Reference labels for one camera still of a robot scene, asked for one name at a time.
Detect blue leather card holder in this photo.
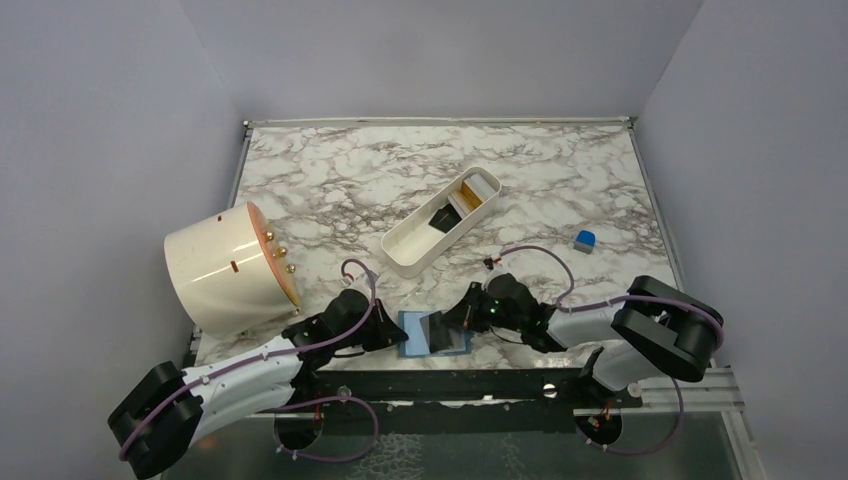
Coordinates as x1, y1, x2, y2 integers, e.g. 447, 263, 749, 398
398, 311, 472, 358

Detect black front mounting rail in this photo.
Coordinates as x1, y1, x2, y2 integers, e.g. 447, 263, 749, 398
274, 368, 642, 437

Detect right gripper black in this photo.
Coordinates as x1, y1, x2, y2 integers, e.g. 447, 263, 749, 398
441, 281, 523, 332

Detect white cards stack in tray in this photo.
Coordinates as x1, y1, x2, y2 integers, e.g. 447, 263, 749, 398
448, 173, 497, 219

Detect small blue grey block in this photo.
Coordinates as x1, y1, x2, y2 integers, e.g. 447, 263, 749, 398
573, 230, 596, 254

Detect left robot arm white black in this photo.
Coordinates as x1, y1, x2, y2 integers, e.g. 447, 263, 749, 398
107, 288, 408, 479

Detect white oblong plastic tray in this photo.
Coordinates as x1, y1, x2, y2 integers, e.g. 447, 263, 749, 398
380, 166, 502, 279

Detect black card in tray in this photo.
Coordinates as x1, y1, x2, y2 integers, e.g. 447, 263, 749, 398
428, 203, 463, 234

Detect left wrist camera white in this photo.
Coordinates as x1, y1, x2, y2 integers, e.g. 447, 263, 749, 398
357, 270, 379, 289

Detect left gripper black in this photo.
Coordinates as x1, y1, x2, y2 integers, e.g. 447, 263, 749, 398
334, 299, 408, 353

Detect gold credit card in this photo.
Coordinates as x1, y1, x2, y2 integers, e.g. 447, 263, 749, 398
459, 181, 485, 210

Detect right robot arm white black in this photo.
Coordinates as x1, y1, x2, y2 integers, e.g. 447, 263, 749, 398
440, 272, 724, 407

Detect purple cable loop below rail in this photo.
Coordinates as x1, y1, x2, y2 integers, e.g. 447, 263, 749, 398
272, 396, 380, 464

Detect cream cylindrical container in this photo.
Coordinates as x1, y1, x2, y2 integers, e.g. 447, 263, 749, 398
164, 202, 302, 339

